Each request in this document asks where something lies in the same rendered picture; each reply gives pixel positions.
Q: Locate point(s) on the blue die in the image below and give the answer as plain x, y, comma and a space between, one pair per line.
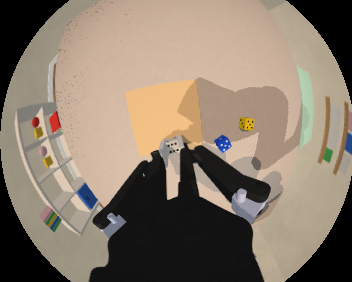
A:
223, 143

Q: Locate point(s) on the white die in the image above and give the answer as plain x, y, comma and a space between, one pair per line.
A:
172, 145

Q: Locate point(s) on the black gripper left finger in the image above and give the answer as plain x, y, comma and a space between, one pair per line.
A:
132, 196

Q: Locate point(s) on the yellow die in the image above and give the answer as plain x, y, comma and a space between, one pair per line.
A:
246, 123

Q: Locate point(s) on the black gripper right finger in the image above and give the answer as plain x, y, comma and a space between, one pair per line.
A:
248, 195

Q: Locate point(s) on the light orange mat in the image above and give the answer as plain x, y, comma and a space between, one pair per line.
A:
164, 111

